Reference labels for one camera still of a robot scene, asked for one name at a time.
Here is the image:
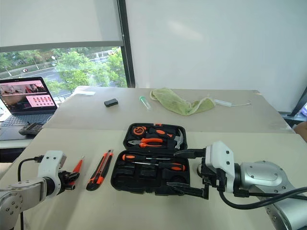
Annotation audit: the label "clear tube with green cap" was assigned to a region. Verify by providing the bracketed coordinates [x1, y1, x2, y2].
[139, 95, 152, 111]

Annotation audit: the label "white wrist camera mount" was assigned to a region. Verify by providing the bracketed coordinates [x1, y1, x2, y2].
[205, 140, 237, 194]
[37, 150, 67, 192]

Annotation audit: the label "short orange black screwdriver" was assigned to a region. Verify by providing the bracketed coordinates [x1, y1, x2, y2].
[148, 127, 174, 139]

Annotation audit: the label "steel claw hammer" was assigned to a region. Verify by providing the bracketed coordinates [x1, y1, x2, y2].
[172, 129, 186, 150]

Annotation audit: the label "orange black tape measure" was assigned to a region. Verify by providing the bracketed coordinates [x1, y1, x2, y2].
[131, 126, 146, 138]

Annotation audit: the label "white roller blind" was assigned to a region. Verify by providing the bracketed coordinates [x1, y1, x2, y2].
[0, 0, 125, 53]

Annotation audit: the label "black computer mouse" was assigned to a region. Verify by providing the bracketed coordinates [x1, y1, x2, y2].
[18, 122, 44, 137]

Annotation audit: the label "open laptop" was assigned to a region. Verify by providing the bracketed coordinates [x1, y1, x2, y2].
[0, 76, 59, 141]

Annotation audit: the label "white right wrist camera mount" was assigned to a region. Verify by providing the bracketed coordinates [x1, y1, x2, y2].
[205, 140, 237, 194]

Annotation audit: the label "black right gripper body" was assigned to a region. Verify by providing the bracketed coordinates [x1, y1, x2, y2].
[200, 157, 228, 192]

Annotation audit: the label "black plastic tool case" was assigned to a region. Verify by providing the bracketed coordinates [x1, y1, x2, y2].
[110, 122, 192, 196]

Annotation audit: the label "white adapter with cable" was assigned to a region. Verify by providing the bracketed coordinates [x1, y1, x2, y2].
[213, 98, 252, 108]

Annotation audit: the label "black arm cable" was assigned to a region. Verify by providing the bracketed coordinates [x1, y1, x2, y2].
[18, 155, 45, 183]
[219, 186, 307, 210]

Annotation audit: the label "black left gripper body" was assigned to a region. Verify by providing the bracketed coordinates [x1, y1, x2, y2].
[56, 170, 70, 194]

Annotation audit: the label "green towel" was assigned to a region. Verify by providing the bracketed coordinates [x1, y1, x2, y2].
[149, 87, 216, 116]

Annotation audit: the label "small black box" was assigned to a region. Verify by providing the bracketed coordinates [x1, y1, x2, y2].
[104, 98, 119, 108]

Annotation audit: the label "dark window frame post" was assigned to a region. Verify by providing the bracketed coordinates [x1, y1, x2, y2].
[117, 0, 137, 88]

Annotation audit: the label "orange handled pliers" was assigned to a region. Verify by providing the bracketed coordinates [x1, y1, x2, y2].
[127, 138, 164, 148]

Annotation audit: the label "long orange handled screwdriver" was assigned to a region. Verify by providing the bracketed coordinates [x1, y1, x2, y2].
[122, 154, 172, 162]

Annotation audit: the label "black orange handled screwdriver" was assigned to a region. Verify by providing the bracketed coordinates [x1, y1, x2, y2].
[130, 161, 187, 172]

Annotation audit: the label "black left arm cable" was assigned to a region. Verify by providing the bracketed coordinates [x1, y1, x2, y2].
[18, 155, 45, 183]

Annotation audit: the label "red tester pen screwdriver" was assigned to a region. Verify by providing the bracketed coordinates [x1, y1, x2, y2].
[71, 156, 85, 176]

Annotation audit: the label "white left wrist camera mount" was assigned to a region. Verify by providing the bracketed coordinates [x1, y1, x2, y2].
[37, 150, 67, 192]

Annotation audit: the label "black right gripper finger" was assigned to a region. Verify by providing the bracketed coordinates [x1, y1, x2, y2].
[173, 148, 207, 160]
[166, 181, 210, 200]

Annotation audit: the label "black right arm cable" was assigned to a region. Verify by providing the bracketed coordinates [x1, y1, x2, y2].
[219, 186, 307, 210]

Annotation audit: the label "orange black utility knife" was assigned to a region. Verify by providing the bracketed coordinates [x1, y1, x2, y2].
[86, 149, 114, 192]

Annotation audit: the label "dark slanted frame bar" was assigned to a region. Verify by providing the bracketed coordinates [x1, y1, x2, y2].
[291, 91, 307, 117]

